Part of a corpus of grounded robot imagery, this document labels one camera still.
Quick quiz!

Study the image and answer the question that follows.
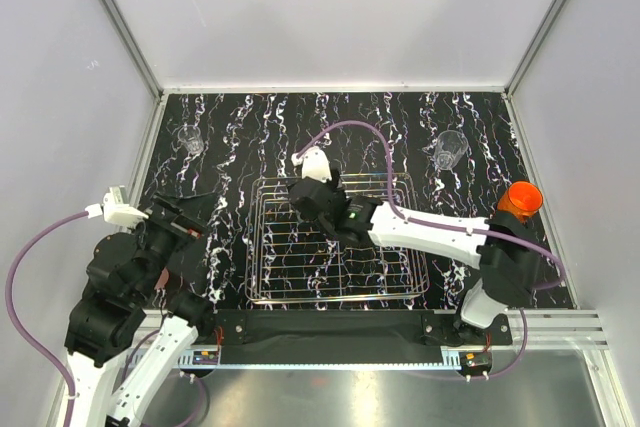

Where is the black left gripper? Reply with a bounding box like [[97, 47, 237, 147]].
[[128, 191, 220, 302]]

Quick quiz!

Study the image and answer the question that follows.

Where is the pink plastic cup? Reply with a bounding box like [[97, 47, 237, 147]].
[[154, 268, 170, 291]]

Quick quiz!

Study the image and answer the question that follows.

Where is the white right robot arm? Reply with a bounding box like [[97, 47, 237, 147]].
[[287, 177, 541, 346]]

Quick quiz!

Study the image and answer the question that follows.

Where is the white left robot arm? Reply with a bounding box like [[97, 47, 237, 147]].
[[63, 186, 216, 426]]

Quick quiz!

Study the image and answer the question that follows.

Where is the small clear glass cup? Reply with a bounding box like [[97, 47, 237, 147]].
[[177, 125, 204, 155]]

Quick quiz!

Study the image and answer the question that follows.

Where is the black marbled table mat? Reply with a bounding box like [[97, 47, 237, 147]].
[[137, 93, 571, 310]]

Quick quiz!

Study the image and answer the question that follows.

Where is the large clear glass cup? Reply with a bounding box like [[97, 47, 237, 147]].
[[421, 130, 469, 171]]

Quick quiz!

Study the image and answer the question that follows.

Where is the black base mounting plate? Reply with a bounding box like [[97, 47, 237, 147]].
[[212, 310, 513, 368]]

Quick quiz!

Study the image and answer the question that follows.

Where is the orange translucent plastic cup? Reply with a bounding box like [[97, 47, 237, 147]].
[[497, 181, 544, 223]]

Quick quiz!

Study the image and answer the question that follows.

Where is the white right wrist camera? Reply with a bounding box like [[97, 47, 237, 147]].
[[291, 146, 332, 182]]

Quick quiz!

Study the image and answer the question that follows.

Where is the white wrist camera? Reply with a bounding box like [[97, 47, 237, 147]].
[[291, 146, 332, 182], [85, 186, 149, 229]]

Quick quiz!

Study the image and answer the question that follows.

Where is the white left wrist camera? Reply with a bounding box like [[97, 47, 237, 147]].
[[85, 186, 149, 229]]

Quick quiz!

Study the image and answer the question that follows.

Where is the metal wire dish rack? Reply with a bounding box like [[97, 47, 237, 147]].
[[245, 177, 430, 310]]

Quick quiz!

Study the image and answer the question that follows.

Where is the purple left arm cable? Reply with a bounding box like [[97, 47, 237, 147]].
[[9, 210, 209, 427]]

